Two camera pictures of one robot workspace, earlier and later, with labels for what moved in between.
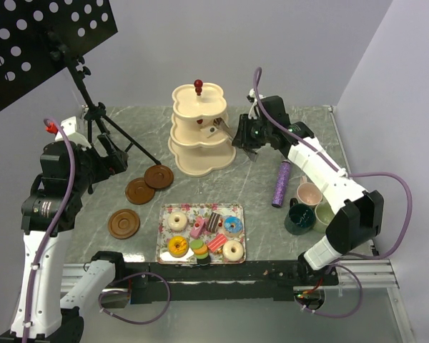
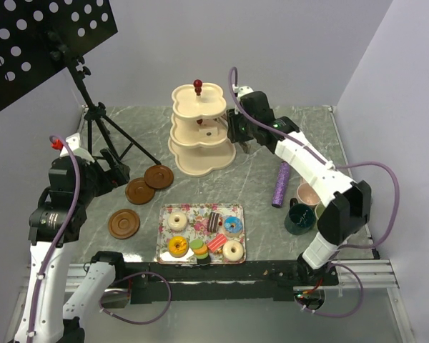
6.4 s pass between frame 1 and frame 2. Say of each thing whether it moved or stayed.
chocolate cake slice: stayed
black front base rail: stayed
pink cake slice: moved
